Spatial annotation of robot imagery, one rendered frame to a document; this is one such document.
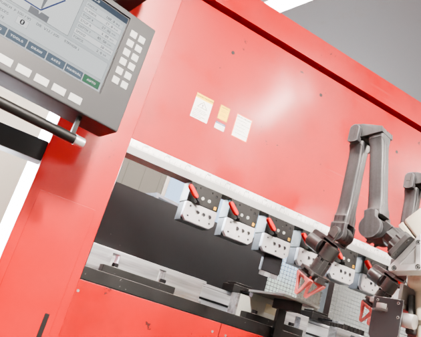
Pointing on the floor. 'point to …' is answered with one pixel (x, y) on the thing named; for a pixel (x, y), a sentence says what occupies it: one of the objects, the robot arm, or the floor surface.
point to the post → (326, 298)
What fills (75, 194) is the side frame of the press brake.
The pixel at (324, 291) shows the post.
